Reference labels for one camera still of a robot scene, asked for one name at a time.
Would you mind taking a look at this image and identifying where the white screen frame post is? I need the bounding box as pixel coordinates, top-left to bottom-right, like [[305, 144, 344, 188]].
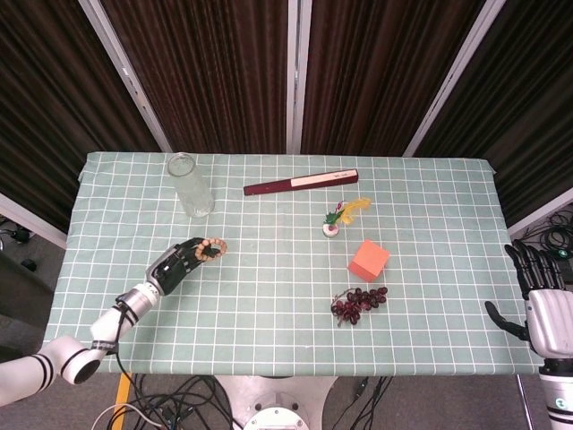
[[401, 0, 505, 159], [78, 0, 175, 154], [285, 0, 313, 154]]

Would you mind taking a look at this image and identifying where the beaded bracelet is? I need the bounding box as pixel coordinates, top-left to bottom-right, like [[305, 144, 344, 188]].
[[192, 238, 228, 262]]

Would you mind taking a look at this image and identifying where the yellow green feather shuttlecock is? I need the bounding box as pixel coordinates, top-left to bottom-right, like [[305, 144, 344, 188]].
[[321, 196, 372, 238]]

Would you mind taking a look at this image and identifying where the black coiled cable pile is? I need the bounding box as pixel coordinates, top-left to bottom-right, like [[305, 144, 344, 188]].
[[517, 209, 573, 272]]

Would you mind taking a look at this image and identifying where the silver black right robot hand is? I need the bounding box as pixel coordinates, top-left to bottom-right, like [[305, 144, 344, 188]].
[[484, 239, 573, 359]]

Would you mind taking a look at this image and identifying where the white floor cable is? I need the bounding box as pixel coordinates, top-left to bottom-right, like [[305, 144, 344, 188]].
[[91, 402, 163, 430]]

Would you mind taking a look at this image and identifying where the purple grape bunch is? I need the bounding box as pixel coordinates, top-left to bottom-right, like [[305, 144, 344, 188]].
[[329, 286, 389, 328]]

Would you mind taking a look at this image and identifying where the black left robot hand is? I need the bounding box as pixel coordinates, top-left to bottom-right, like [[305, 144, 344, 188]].
[[146, 236, 224, 297]]

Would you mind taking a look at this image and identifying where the clear textured glass vase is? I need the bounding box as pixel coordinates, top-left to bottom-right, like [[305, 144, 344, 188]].
[[167, 151, 216, 219]]

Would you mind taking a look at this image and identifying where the black floor cable bundle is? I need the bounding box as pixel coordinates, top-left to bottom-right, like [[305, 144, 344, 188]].
[[338, 375, 396, 430], [91, 372, 236, 430]]

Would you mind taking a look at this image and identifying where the orange red cube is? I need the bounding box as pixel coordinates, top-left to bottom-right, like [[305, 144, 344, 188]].
[[346, 238, 391, 284]]

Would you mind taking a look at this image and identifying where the metal table leg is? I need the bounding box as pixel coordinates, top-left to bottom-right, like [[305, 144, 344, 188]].
[[516, 374, 537, 430]]

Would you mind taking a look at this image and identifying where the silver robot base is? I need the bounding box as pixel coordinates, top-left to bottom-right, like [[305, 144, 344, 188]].
[[214, 374, 339, 430]]

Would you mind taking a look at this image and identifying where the maroon closed folding fan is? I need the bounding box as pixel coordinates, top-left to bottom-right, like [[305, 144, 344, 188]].
[[243, 168, 360, 197]]

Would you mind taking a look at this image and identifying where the white screen frame rail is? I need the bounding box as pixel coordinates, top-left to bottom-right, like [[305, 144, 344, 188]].
[[507, 186, 573, 238], [0, 192, 69, 250]]

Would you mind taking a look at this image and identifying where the green white checked tablecloth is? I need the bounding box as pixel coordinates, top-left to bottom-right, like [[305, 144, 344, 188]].
[[42, 150, 550, 377]]

